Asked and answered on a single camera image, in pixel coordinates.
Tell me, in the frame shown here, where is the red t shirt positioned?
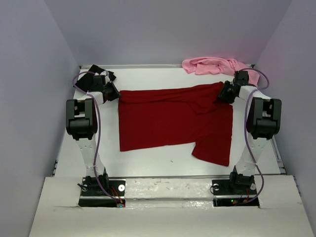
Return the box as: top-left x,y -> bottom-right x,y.
118,82 -> 233,166

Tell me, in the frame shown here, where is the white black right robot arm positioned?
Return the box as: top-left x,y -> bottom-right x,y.
210,68 -> 282,196

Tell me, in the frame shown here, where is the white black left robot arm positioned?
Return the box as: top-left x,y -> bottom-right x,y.
66,72 -> 121,200

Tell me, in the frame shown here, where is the black folded t shirt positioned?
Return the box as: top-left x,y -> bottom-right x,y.
75,64 -> 117,92

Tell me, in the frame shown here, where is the pink t shirt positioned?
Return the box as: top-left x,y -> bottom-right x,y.
182,57 -> 248,76

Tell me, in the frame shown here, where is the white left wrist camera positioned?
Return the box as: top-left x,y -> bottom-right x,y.
100,71 -> 110,81

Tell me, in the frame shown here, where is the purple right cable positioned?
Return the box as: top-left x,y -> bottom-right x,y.
243,68 -> 270,204

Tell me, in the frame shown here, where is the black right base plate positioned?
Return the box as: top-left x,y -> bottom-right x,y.
209,179 -> 259,207

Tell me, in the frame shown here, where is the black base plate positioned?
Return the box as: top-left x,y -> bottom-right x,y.
77,179 -> 126,208
209,179 -> 259,207

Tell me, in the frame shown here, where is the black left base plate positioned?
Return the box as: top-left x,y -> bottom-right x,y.
77,179 -> 126,208

